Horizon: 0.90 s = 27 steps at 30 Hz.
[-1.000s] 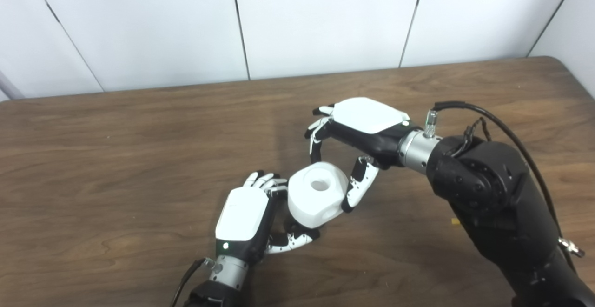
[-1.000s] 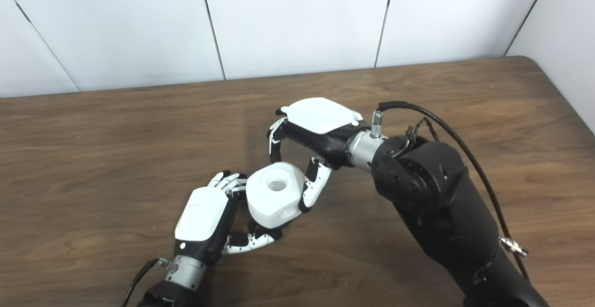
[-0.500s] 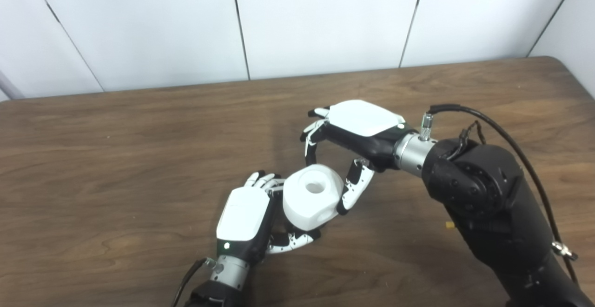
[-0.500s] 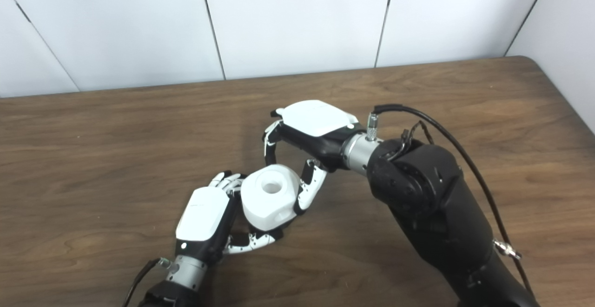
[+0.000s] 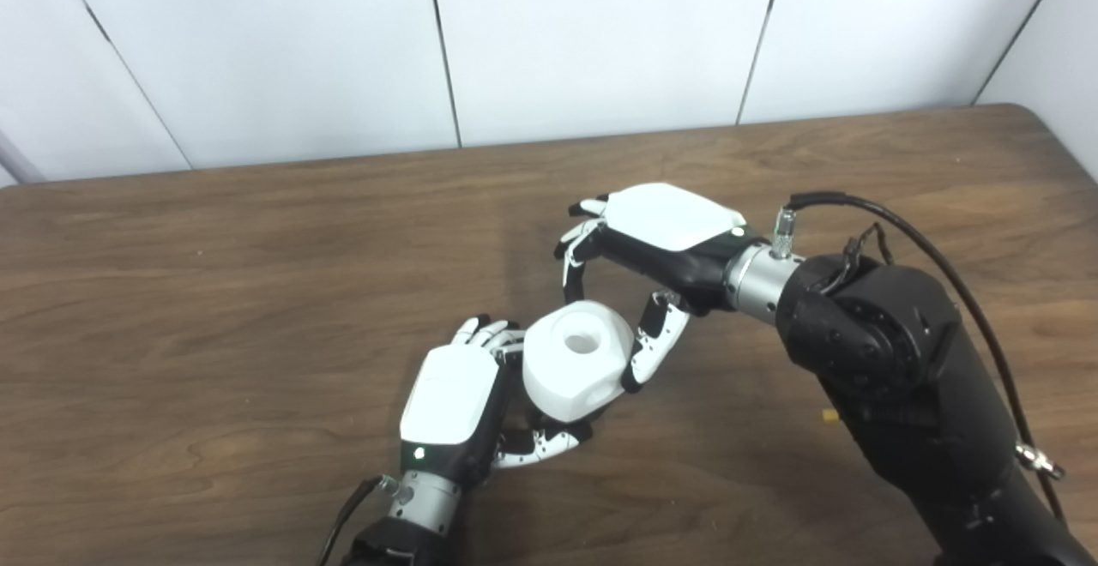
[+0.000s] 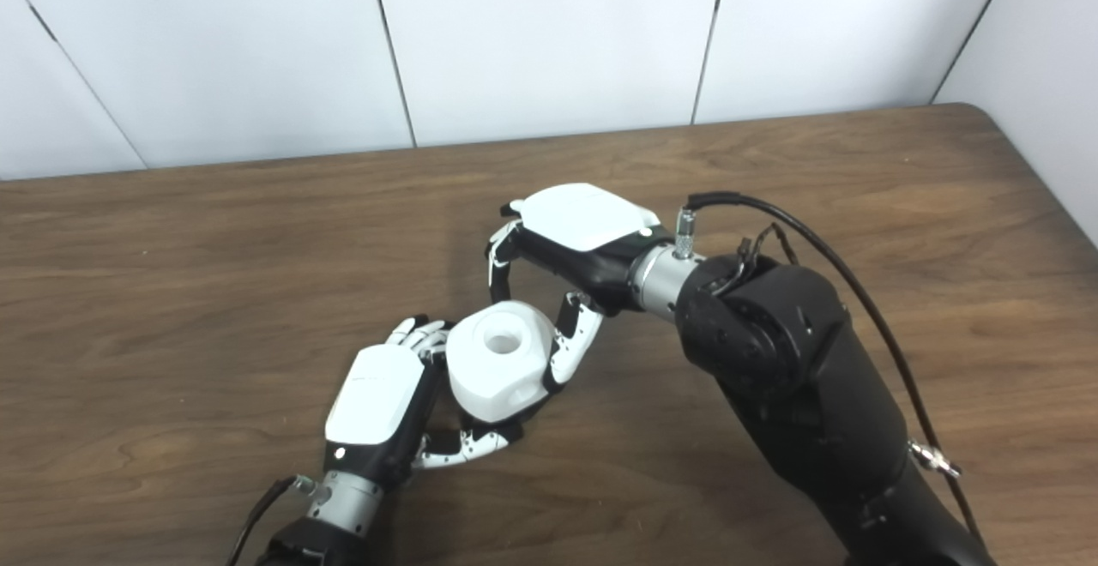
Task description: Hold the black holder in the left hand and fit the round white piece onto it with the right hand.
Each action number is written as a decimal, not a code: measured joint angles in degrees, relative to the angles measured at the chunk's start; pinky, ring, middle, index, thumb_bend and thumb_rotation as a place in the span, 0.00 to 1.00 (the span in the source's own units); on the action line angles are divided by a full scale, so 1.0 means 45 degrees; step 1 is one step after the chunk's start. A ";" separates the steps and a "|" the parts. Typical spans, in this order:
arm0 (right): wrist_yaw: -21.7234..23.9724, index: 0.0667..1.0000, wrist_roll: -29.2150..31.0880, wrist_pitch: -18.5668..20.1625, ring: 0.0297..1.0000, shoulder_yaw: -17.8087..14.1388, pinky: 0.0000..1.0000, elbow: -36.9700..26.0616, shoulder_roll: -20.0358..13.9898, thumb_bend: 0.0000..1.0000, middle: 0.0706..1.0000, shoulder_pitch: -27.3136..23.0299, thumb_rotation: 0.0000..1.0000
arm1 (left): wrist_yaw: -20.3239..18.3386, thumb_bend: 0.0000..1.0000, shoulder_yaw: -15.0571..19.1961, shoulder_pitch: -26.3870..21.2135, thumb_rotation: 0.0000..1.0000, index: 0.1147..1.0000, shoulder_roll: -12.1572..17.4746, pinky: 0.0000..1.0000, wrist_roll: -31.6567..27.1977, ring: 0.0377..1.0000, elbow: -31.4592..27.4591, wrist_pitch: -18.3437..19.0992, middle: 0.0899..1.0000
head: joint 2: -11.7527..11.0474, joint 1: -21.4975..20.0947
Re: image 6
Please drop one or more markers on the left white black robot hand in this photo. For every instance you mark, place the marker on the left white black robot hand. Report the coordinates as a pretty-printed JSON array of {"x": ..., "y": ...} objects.
[{"x": 377, "y": 394}]

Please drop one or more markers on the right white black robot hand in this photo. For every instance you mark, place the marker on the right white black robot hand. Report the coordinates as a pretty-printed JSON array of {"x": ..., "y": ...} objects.
[{"x": 583, "y": 219}]

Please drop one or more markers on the round white piece with holes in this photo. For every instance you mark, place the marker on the round white piece with holes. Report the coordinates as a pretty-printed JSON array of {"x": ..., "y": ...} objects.
[{"x": 493, "y": 377}]

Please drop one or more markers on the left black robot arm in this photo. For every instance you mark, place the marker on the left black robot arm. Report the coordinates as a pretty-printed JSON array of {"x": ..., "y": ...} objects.
[{"x": 326, "y": 532}]

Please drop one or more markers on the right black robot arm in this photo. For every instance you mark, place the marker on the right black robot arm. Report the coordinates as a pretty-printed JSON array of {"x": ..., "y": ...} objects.
[{"x": 798, "y": 377}]

